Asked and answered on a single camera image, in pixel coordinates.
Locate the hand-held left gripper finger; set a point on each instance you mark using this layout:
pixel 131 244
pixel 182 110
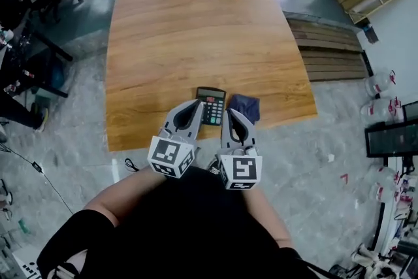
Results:
pixel 197 127
pixel 170 121

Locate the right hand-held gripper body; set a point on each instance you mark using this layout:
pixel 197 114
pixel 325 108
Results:
pixel 241 170

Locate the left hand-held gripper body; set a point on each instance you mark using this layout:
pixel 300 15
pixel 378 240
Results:
pixel 165 153

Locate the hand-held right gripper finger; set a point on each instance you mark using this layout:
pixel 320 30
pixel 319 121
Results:
pixel 226 137
pixel 251 138

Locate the black calculator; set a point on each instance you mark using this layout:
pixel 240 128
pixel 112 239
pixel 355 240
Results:
pixel 214 108

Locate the dark blue cloth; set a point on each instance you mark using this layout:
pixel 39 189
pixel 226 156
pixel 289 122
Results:
pixel 246 106

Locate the person's left forearm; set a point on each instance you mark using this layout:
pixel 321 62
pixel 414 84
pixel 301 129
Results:
pixel 124 196

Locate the person's right forearm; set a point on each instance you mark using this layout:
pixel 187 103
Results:
pixel 271 219

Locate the person's black shirt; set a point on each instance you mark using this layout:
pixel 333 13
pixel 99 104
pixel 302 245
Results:
pixel 196 232

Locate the wooden slat pallet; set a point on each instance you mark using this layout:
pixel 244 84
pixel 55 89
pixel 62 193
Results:
pixel 326 52

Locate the clear water jug red label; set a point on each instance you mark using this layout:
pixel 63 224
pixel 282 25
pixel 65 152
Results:
pixel 382 192
pixel 383 174
pixel 379 109
pixel 379 85

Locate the black flat monitor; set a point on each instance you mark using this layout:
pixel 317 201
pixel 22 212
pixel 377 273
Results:
pixel 392 140

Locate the small green packet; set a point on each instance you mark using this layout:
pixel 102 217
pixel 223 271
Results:
pixel 24 226

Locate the small dark box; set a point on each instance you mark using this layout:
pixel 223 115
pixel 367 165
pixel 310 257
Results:
pixel 370 34

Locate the black desk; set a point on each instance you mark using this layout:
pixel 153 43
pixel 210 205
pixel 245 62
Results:
pixel 19 52

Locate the white board black squares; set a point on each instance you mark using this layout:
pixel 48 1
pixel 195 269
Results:
pixel 26 258

